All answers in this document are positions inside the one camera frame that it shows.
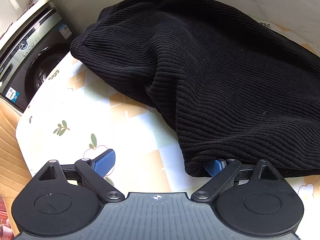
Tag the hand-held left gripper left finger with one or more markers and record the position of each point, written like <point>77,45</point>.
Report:
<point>105,161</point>

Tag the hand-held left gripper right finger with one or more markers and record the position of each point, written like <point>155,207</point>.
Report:
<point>213,167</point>

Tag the black ribbed pants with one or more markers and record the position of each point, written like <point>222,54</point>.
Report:
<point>225,80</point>

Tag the floral checked tablecloth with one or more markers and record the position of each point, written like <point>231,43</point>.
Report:
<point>125,135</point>

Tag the beige padded seat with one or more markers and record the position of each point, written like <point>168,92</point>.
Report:
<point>12,142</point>

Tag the red patterned cloth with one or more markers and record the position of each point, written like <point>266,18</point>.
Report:
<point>6,217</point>

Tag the grey washing machine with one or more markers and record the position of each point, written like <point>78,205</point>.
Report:
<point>25,62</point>

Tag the white worktop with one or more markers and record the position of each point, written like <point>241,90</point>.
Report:
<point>15,17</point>

